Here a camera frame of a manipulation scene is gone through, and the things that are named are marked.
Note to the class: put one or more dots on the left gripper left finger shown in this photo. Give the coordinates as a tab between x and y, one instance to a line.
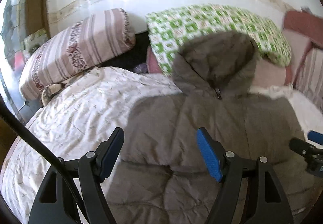
54	202

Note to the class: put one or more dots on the green checkered pillow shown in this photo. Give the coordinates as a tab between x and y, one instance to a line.
170	29

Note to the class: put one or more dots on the striped pillow at right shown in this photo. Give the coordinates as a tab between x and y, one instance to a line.
310	77

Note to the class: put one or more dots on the red-brown headboard cushion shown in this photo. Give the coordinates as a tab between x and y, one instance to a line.
305	24

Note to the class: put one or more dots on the white floral quilt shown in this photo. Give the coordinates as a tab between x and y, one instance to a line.
75	122

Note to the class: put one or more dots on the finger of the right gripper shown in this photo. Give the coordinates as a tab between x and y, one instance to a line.
300	147
315	137

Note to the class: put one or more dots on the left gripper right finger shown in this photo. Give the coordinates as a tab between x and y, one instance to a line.
265	201

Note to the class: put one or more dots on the striped pink bolster pillow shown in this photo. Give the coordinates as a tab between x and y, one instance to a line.
88	43

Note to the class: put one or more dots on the grey-brown hooded puffer jacket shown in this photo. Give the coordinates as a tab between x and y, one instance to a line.
162	178

